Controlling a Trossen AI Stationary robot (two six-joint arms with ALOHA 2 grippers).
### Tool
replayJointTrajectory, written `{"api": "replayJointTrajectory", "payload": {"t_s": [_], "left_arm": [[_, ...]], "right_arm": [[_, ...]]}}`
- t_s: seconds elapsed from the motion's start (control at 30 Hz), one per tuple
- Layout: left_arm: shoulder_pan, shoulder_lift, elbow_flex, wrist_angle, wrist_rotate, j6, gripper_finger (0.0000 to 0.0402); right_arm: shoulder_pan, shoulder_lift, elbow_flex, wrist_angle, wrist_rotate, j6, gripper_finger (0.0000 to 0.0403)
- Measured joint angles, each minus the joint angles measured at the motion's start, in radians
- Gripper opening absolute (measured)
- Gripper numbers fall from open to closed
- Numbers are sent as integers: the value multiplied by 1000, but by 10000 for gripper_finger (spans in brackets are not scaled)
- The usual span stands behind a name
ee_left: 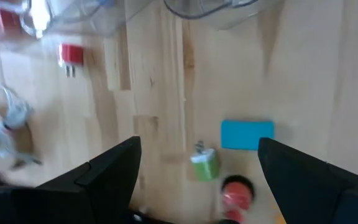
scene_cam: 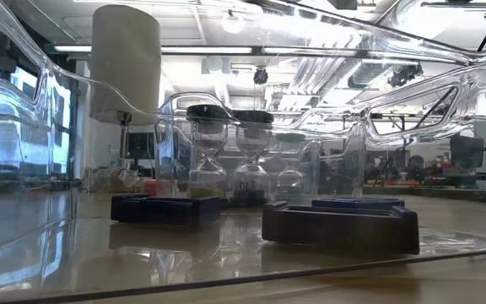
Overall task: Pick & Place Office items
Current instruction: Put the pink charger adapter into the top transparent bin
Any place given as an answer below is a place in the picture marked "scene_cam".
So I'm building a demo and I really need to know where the black blue sand timer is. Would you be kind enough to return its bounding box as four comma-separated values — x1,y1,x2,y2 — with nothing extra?
230,110,276,207

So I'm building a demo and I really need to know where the teal sand timer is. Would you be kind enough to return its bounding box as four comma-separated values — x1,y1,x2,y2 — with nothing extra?
274,132,308,204

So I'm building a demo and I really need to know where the black yellow sand timer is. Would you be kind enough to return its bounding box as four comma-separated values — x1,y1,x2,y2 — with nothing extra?
186,104,230,199

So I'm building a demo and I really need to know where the blue digital clock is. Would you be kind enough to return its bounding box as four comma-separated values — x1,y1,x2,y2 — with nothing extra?
111,193,222,228

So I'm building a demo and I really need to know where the dark purple tray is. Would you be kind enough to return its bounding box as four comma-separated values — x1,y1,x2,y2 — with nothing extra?
262,200,421,255

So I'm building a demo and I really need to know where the clear plastic bin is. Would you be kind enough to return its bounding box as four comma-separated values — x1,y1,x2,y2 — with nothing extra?
0,0,486,303
154,91,369,203

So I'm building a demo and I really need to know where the black background monitor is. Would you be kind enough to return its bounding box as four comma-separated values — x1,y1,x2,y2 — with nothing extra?
127,131,156,160

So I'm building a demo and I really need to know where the ceiling light strip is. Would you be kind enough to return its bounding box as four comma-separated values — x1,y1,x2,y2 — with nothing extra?
52,45,253,55

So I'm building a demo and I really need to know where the white table lamp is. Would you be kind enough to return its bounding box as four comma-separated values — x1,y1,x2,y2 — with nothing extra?
89,3,162,178

